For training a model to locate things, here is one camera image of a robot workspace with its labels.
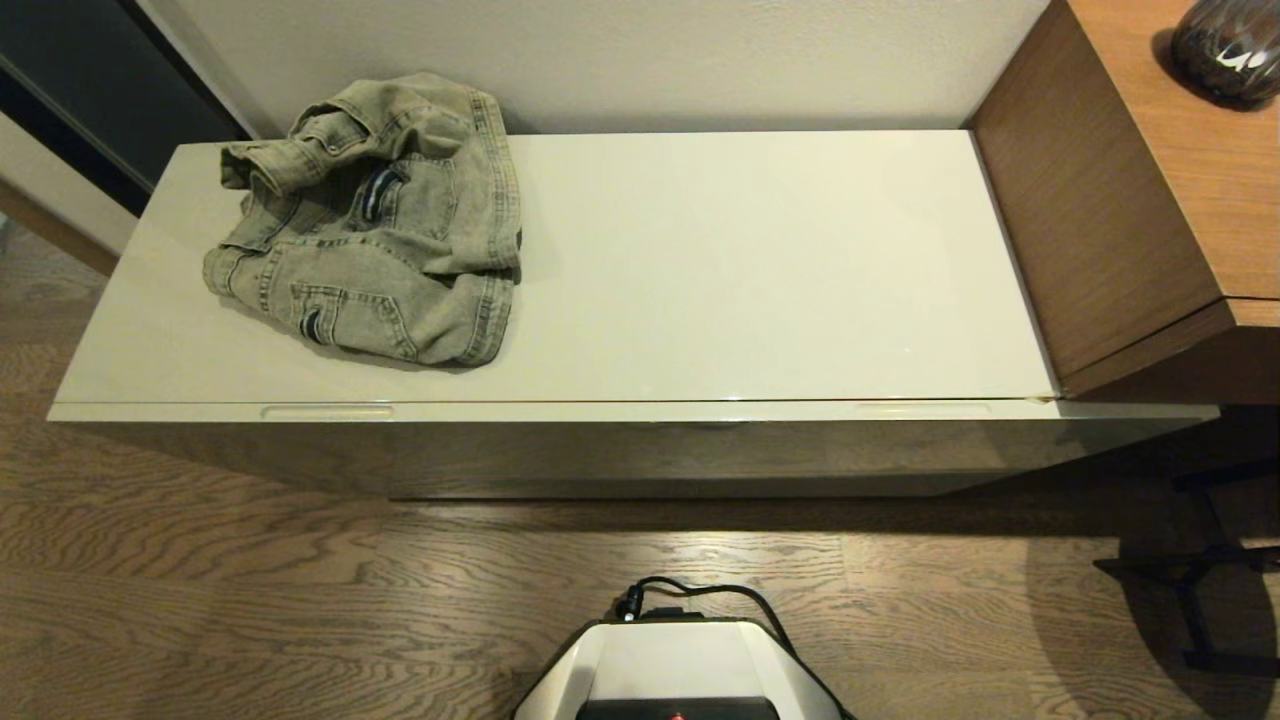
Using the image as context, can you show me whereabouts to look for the faded denim shorts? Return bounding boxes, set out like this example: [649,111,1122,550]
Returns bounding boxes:
[203,72,524,371]

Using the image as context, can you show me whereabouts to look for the black cable on robot base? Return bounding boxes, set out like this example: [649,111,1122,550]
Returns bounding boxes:
[620,577,851,720]

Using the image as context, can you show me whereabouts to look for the brown wooden desk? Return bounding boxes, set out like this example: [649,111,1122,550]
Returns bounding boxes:
[970,0,1280,406]

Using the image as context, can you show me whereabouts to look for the dark glass jar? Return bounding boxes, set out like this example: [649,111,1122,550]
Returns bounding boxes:
[1170,0,1280,111]

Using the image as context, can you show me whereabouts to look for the silver and black robot base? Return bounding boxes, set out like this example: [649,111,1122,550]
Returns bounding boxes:
[512,618,851,720]

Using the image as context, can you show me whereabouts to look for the glossy white cabinet body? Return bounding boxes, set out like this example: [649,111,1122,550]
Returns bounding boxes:
[55,130,1059,406]

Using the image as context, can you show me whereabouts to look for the glossy white drawer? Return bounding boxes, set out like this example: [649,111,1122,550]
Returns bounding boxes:
[45,398,1223,501]

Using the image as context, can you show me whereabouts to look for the black metal stand frame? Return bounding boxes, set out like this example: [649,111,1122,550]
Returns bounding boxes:
[1092,465,1280,679]

